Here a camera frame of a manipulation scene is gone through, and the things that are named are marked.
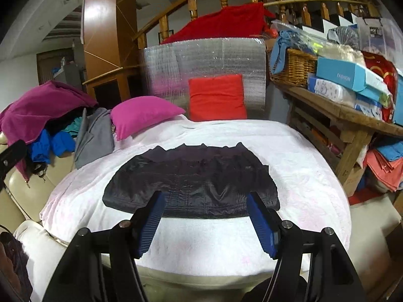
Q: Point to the stack of coral cloths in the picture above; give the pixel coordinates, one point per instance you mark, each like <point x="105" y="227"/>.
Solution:
<point x="384" y="170"/>

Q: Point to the grey garment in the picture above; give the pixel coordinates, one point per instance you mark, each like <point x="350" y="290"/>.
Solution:
<point x="94" y="138"/>

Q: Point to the cream knitted cloth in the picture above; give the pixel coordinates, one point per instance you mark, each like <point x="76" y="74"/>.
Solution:
<point x="340" y="53"/>

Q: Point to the magenta pillow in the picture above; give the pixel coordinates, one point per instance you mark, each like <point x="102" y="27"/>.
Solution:
<point x="141" y="116"/>

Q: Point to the wooden side table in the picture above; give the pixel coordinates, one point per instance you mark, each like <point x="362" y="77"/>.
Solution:
<point x="346" y="113"/>

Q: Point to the grey appliance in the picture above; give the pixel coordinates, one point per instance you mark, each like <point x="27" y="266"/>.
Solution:
<point x="71" y="77"/>

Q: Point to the clear plastic storage box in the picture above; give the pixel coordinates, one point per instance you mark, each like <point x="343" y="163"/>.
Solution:
<point x="387" y="37"/>

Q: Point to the brown wooden door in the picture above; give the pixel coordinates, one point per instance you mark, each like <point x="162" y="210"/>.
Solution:
<point x="47" y="67"/>

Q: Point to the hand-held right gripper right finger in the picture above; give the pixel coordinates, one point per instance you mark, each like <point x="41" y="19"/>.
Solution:
<point x="263" y="226"/>

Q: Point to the red cloth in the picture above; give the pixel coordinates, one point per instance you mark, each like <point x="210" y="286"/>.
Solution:
<point x="220" y="22"/>

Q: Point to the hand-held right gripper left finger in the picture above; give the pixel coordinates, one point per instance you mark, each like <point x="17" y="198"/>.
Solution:
<point x="151" y="223"/>

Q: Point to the wicker basket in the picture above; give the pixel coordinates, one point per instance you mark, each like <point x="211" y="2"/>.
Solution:
<point x="296" y="67"/>

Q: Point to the teal box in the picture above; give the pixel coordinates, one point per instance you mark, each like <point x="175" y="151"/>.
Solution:
<point x="399" y="100"/>

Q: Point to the wooden stair railing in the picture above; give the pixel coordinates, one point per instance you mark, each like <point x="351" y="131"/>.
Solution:
<point x="176" y="8"/>

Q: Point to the red gift bag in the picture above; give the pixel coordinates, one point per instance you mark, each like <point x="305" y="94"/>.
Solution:
<point x="382" y="69"/>

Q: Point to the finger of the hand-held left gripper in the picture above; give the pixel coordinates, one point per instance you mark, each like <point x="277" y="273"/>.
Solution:
<point x="11" y="157"/>

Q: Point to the red pillow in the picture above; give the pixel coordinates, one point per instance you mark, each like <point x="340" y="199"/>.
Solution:
<point x="217" y="97"/>

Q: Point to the white pink fleece blanket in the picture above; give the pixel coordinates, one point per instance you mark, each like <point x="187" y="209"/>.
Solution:
<point x="204" y="248"/>

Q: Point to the white patterned packet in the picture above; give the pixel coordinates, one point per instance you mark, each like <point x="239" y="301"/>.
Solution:
<point x="330" y="91"/>

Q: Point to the silver foil insulation board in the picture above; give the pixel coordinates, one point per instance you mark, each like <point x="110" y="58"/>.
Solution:
<point x="170" y="66"/>

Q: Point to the teal garment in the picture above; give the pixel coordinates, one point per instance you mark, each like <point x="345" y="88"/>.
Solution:
<point x="74" y="127"/>

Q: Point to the dark patterned cloth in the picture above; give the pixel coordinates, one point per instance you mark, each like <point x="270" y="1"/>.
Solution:
<point x="12" y="267"/>

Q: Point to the blue patterned packet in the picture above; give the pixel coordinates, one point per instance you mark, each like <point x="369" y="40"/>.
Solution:
<point x="368" y="107"/>

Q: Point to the blue garment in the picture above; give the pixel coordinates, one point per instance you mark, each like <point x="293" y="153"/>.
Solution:
<point x="41" y="148"/>

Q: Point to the cream leather sofa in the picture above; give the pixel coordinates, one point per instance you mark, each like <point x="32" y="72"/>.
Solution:
<point x="22" y="182"/>

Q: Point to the light blue cardboard box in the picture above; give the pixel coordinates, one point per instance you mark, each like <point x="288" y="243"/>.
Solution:
<point x="340" y="72"/>

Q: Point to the magenta velvet garment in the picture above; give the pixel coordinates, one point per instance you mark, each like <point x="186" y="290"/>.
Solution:
<point x="41" y="107"/>

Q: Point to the dark quilted zip jacket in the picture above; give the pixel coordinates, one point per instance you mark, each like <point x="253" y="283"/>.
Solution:
<point x="195" y="179"/>

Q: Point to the wooden pillar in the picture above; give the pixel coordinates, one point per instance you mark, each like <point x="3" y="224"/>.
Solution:
<point x="100" y="37"/>

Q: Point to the blue folded cloth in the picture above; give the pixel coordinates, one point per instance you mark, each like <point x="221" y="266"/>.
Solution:
<point x="390" y="149"/>

